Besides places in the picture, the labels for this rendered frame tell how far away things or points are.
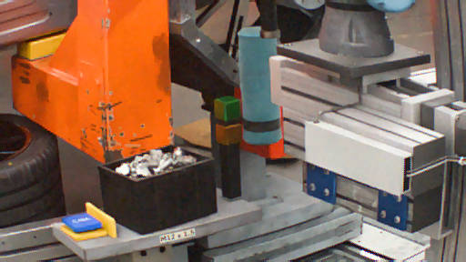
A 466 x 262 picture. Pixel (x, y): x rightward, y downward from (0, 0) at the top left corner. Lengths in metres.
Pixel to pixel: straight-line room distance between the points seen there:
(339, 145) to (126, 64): 0.65
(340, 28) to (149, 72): 0.55
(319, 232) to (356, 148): 1.20
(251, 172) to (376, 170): 1.22
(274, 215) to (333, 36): 1.01
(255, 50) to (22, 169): 0.62
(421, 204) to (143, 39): 0.74
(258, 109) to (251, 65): 0.10
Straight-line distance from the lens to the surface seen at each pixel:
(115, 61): 2.37
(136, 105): 2.41
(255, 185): 3.02
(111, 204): 2.30
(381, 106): 1.96
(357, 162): 1.85
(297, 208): 3.00
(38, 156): 2.62
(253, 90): 2.63
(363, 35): 2.01
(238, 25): 2.85
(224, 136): 2.36
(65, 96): 2.60
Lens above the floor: 1.27
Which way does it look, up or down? 17 degrees down
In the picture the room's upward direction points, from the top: 3 degrees counter-clockwise
